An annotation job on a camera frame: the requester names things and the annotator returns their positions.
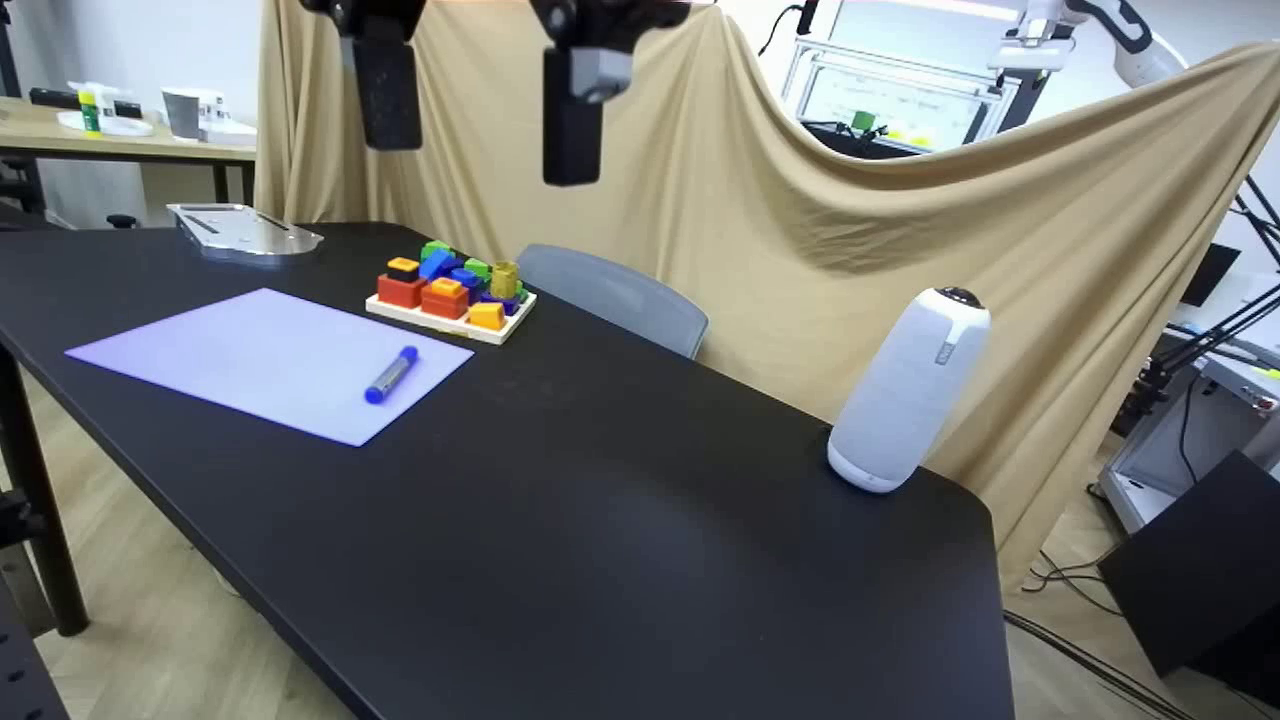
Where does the clear plastic tray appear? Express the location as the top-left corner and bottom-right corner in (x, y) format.
(173, 204), (323, 258)

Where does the colourful wooden block toy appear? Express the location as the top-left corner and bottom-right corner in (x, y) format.
(365, 241), (535, 344)

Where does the blue whiteboard marker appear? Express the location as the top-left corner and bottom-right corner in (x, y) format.
(365, 344), (420, 404)

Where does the light blue paper sheet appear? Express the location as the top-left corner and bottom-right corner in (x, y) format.
(73, 290), (472, 447)

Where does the white cylindrical speaker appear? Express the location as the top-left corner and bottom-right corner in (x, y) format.
(830, 290), (993, 493)

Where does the wooden side desk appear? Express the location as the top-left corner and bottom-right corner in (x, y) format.
(0, 98), (255, 204)

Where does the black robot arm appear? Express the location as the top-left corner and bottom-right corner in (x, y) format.
(300, 0), (693, 187)

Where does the beige cloth backdrop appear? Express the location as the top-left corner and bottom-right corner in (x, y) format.
(255, 0), (1280, 582)

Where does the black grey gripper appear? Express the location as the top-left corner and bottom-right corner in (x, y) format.
(529, 0), (693, 187)

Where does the grey chair backrest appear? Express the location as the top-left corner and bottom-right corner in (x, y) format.
(519, 243), (710, 359)

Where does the black box on floor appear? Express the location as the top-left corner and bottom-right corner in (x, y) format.
(1100, 453), (1280, 709)

